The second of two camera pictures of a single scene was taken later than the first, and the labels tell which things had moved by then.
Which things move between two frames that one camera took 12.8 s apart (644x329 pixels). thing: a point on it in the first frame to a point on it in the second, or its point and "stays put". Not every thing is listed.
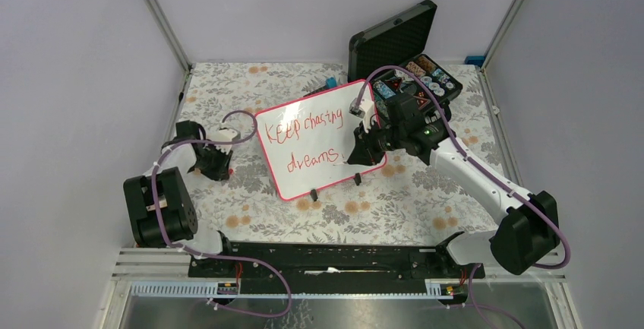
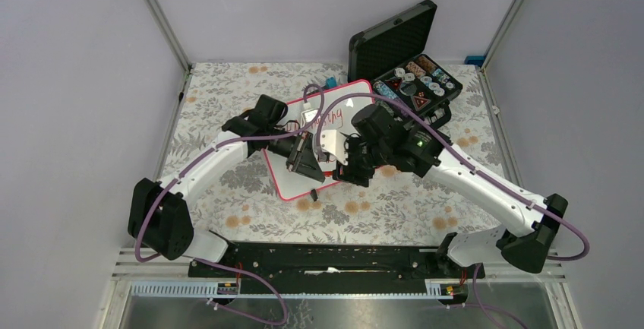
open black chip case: [404, 40] stays put
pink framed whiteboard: [308, 140] stays put
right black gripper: [362, 153] to [346, 173]
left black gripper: [221, 171] to [302, 159]
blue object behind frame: [476, 60] stays put
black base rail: [304, 261] stays put
